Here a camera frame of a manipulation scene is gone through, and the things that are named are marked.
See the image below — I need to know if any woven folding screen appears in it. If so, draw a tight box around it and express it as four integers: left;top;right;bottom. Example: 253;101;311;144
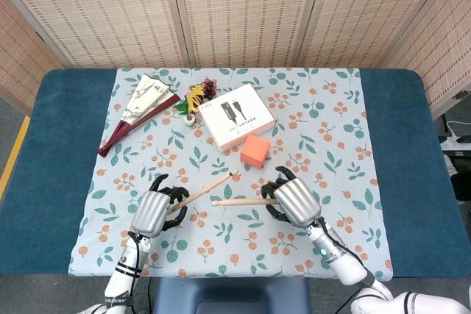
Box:
0;0;471;120

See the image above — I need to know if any plain wooden drumstick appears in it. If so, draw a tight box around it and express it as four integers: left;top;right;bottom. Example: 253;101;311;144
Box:
211;198;277;207

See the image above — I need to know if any folding paper fan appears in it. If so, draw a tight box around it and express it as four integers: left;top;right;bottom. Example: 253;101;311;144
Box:
97;74;182;158

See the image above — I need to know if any wooden drumstick with black ring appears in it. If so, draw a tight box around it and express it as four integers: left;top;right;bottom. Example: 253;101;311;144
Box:
168;168;239;215

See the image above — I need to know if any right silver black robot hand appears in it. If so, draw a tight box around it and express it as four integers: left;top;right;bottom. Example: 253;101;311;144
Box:
261;165;322;229

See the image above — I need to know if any white power cable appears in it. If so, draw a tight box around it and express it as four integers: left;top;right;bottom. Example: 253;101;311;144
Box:
445;120;471;139

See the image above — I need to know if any dark red grape bunch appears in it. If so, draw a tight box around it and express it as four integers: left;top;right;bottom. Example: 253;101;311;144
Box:
201;78;222;101

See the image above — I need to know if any floral patterned tablecloth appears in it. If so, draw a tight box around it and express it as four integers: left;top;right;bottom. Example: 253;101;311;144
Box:
68;67;394;279

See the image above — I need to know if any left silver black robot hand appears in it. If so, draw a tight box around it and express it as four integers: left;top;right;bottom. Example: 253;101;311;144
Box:
131;174;191;239

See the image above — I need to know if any white cable product box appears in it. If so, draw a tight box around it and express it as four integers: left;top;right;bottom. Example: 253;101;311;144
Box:
197;83;277;153

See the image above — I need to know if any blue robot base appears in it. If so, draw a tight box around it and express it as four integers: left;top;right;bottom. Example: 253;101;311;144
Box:
153;276;311;314

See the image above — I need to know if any orange cube box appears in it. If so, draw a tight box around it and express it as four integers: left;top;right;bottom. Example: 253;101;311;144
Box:
240;134;272;171

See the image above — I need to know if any white power strip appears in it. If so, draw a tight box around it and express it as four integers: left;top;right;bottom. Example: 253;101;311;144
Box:
438;135;471;151

